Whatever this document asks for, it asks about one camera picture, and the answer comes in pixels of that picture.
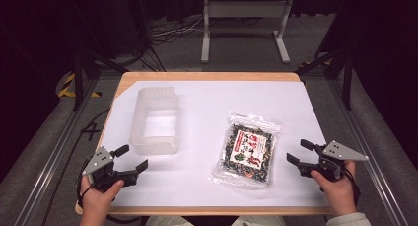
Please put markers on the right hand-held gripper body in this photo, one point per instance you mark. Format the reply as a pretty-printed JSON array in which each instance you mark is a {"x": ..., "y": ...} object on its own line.
[{"x": 330, "y": 166}]

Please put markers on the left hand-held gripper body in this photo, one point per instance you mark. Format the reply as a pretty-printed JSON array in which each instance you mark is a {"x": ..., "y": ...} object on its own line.
[{"x": 98, "y": 163}]

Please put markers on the translucent plastic container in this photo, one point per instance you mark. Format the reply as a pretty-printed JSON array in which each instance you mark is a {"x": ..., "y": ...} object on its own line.
[{"x": 154, "y": 125}]

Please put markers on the clear snack packet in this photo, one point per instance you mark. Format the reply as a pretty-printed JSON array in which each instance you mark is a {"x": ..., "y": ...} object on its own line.
[{"x": 248, "y": 150}]

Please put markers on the person's right hand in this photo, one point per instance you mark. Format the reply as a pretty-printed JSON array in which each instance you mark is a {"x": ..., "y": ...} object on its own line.
[{"x": 340, "y": 193}]

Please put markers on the person's left hand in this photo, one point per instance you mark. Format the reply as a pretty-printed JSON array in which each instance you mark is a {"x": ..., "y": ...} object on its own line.
[{"x": 97, "y": 199}]

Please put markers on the black tripod stand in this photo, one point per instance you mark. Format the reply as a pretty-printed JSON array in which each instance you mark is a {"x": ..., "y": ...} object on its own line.
[
  {"x": 346, "y": 74},
  {"x": 79, "y": 74}
]

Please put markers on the yellow black hazard tape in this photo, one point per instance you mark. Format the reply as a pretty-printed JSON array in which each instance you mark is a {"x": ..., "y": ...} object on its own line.
[{"x": 67, "y": 88}]

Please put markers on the white paper sheet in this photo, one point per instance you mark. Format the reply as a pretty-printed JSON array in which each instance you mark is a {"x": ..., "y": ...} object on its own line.
[{"x": 203, "y": 97}]

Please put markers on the white metal stand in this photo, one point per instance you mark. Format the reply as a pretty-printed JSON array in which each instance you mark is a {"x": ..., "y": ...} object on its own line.
[{"x": 246, "y": 9}]

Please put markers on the aluminium rail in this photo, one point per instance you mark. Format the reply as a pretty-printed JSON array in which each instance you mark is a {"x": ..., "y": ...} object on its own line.
[
  {"x": 52, "y": 160},
  {"x": 371, "y": 160}
]

